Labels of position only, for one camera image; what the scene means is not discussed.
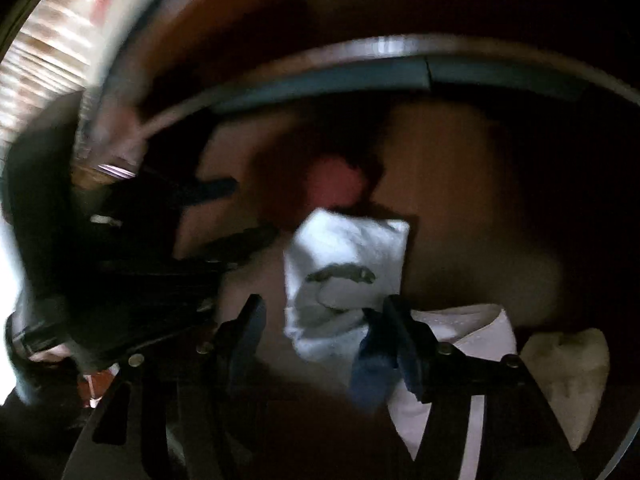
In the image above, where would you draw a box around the pink striped cloth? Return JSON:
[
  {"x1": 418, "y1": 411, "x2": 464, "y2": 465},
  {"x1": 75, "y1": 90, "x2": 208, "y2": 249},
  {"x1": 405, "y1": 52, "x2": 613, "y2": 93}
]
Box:
[{"x1": 0, "y1": 0, "x2": 131, "y2": 141}]

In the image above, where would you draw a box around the white underwear with dark print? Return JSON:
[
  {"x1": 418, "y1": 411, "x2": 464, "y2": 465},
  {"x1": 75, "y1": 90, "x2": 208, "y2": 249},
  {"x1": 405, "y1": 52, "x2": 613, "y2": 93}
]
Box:
[{"x1": 282, "y1": 207, "x2": 412, "y2": 363}]

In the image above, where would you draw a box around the dark blue underwear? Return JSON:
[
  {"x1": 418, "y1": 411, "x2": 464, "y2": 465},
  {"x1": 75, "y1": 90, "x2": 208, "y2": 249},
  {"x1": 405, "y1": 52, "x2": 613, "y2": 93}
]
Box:
[{"x1": 349, "y1": 317, "x2": 398, "y2": 413}]

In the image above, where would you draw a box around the wooden drawer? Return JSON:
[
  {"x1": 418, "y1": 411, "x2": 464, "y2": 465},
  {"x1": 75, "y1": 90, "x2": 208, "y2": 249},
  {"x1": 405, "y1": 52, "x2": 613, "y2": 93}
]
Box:
[{"x1": 90, "y1": 32, "x2": 640, "y2": 480}]

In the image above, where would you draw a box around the red underwear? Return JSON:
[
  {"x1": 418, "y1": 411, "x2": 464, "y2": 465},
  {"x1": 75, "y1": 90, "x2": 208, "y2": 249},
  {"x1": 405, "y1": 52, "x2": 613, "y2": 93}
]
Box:
[{"x1": 302, "y1": 155, "x2": 368, "y2": 211}]

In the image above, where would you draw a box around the beige underwear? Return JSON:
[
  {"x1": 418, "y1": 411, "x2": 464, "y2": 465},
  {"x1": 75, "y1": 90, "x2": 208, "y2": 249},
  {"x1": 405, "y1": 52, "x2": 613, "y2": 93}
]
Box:
[{"x1": 520, "y1": 327, "x2": 612, "y2": 453}]

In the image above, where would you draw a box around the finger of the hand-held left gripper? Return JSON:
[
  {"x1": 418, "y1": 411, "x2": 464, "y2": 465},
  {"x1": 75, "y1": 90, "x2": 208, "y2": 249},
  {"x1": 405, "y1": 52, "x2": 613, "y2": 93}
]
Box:
[
  {"x1": 180, "y1": 176, "x2": 238, "y2": 207},
  {"x1": 197, "y1": 222, "x2": 278, "y2": 266}
]

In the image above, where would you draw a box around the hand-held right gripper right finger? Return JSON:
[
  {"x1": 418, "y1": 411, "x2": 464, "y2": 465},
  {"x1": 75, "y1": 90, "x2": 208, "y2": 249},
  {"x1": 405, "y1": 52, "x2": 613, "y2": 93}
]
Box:
[{"x1": 382, "y1": 294, "x2": 586, "y2": 480}]

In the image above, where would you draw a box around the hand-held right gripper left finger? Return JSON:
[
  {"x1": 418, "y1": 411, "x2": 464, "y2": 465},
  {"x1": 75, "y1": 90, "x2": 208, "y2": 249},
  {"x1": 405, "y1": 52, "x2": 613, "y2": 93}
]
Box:
[{"x1": 62, "y1": 294, "x2": 268, "y2": 480}]

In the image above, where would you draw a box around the white folded underwear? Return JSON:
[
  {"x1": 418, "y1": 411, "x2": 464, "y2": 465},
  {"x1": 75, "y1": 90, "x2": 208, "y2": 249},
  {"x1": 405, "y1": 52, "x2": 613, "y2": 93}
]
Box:
[{"x1": 387, "y1": 302, "x2": 518, "y2": 480}]

